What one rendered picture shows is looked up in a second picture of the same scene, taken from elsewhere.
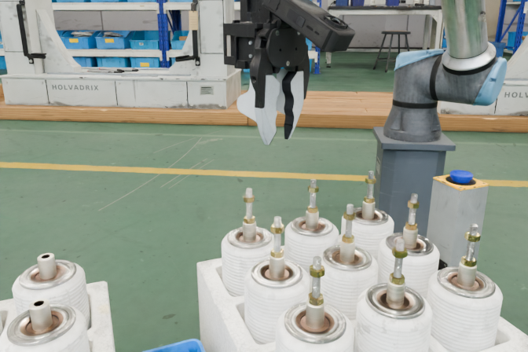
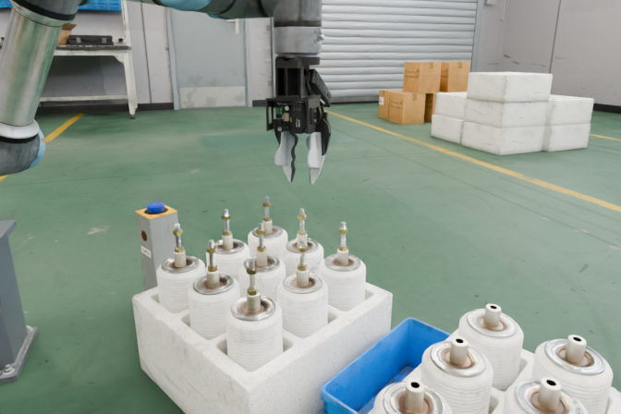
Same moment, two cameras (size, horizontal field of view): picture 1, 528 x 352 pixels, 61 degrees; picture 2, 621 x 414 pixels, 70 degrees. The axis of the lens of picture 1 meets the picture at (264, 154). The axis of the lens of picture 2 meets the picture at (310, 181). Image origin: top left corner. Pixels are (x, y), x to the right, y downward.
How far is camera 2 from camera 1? 1.09 m
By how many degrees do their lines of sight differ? 108
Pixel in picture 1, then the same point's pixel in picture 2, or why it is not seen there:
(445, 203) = (166, 230)
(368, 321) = (320, 256)
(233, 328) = (331, 330)
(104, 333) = not seen: hidden behind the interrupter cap
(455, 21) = (36, 87)
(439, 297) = (282, 240)
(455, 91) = (14, 162)
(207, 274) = (268, 371)
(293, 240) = (236, 294)
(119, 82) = not seen: outside the picture
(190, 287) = not seen: outside the picture
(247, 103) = (312, 157)
